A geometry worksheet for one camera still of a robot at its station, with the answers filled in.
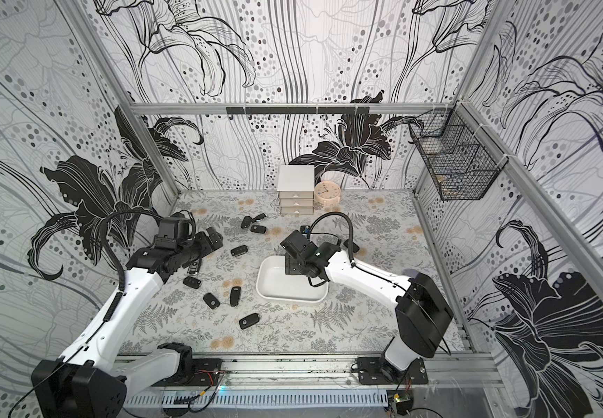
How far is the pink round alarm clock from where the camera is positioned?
1141 mm

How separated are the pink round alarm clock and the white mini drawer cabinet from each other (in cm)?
6

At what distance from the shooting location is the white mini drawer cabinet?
Result: 1059 millimetres
